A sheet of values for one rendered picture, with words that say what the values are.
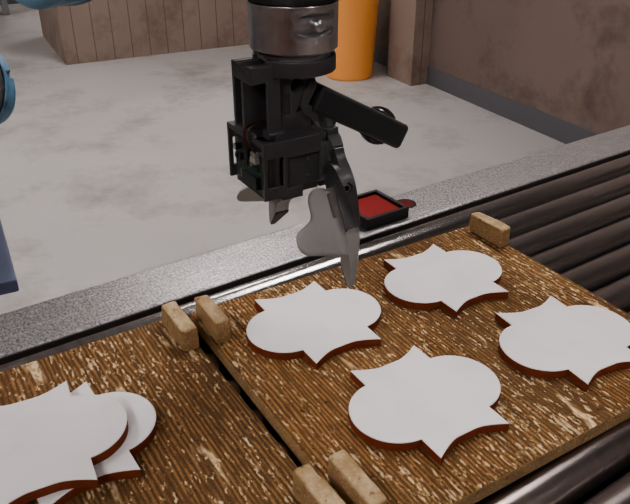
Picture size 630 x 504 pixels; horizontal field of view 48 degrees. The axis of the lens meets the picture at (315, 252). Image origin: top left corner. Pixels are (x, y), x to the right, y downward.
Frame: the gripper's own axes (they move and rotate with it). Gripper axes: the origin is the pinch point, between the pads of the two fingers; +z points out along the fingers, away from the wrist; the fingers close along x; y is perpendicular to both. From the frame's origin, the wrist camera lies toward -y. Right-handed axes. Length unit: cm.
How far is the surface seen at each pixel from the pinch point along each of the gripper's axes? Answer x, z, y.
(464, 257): -1.6, 7.9, -22.2
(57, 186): -275, 103, -24
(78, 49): -500, 92, -96
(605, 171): -15, 11, -65
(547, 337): 15.2, 7.9, -18.3
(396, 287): -0.4, 8.0, -11.0
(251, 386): 5.3, 9.0, 10.2
